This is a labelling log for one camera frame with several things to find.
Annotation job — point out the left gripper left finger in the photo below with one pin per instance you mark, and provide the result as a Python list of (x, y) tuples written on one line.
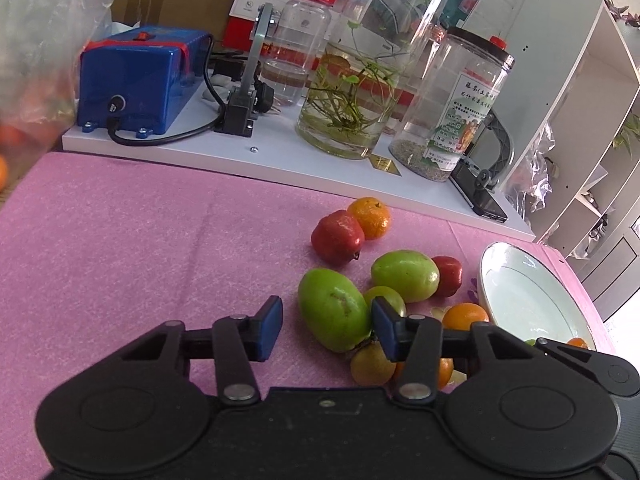
[(233, 343)]

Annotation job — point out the green jujube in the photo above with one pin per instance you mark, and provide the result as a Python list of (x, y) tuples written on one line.
[(334, 310)]

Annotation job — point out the large green mango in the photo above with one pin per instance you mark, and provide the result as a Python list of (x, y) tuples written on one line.
[(413, 275)]

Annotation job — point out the white ceramic plate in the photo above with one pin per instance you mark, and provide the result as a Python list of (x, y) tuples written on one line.
[(522, 295)]

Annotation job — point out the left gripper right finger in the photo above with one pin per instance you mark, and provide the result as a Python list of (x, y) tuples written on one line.
[(420, 342)]

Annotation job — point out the red capped clear bottle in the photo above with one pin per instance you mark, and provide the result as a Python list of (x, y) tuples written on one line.
[(295, 43)]

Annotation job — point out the gold sticker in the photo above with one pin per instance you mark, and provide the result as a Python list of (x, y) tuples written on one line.
[(383, 164)]

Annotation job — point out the blue power box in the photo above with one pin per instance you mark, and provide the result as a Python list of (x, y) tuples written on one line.
[(135, 84)]

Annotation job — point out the pink floral tablecloth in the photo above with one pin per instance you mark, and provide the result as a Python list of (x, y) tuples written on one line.
[(97, 251)]

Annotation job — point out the small round green fruit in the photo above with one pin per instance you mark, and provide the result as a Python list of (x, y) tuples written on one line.
[(390, 295)]

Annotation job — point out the tall glass plant vase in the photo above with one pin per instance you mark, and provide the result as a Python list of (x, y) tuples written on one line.
[(372, 51)]

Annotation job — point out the white shelf unit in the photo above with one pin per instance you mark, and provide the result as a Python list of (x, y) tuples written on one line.
[(573, 73)]

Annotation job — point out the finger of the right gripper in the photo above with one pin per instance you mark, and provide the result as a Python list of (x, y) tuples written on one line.
[(614, 374)]

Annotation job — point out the red apple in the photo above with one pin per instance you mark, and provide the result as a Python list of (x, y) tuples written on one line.
[(450, 276), (337, 238)]

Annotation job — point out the small brown kiwi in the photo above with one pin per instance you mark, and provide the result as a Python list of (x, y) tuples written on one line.
[(370, 367)]

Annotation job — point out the clear bag with fruit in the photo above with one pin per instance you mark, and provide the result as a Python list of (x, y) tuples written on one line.
[(41, 42)]

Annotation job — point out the black smartphone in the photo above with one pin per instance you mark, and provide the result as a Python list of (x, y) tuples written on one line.
[(476, 194)]

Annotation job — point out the crumpled clear plastic bag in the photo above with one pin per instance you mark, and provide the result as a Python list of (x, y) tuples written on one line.
[(527, 188)]

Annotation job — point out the white base board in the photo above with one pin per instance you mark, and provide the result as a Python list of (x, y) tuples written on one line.
[(275, 153)]

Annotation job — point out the orange tangerine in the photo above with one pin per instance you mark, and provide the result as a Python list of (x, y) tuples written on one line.
[(462, 316), (446, 368), (578, 343), (372, 215)]

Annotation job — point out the black adapter block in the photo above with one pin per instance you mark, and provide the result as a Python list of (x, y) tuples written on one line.
[(264, 95)]

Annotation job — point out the clear plastic labelled jar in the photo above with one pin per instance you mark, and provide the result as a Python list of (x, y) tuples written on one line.
[(458, 92)]

